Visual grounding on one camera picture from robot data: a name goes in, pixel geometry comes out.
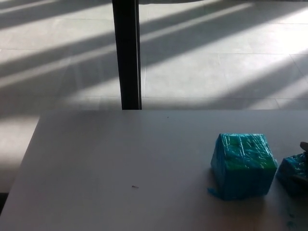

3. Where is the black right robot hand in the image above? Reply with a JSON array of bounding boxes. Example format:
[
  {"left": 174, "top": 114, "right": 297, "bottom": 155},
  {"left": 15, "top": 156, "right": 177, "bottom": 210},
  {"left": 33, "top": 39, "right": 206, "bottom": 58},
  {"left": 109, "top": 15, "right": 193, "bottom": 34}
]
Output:
[{"left": 292, "top": 141, "right": 308, "bottom": 183}]

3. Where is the small blue taped cube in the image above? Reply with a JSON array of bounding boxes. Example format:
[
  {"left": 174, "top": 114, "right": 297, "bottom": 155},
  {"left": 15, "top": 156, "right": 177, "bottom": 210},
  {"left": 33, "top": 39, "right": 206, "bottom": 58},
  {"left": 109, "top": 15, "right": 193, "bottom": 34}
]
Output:
[{"left": 275, "top": 155, "right": 308, "bottom": 199}]

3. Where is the big blue taped cube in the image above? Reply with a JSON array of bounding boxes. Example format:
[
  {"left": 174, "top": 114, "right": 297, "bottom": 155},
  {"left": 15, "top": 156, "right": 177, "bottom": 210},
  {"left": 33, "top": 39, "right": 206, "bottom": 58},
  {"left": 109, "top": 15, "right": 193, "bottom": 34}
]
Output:
[{"left": 207, "top": 132, "right": 279, "bottom": 200}]

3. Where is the black vertical post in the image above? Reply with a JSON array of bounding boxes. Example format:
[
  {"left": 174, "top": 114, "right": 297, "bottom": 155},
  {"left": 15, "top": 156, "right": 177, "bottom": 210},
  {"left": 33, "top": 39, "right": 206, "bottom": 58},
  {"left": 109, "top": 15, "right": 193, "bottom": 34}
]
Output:
[{"left": 112, "top": 0, "right": 142, "bottom": 111}]

